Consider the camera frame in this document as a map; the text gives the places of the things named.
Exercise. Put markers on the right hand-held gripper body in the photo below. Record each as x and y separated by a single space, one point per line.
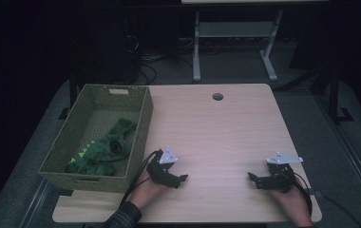
280 179

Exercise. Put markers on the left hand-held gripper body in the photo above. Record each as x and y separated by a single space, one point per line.
158 171

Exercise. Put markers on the green fleece dinosaur costume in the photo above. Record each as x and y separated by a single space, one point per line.
102 152

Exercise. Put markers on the green woven basket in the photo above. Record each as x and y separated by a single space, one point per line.
105 126

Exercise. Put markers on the person's left hand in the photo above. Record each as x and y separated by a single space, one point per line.
145 194

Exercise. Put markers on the person's right hand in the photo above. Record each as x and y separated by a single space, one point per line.
297 207

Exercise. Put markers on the black stand leg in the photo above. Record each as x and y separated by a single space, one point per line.
72 91
334 95

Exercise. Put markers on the white metal stand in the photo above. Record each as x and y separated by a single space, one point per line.
235 29

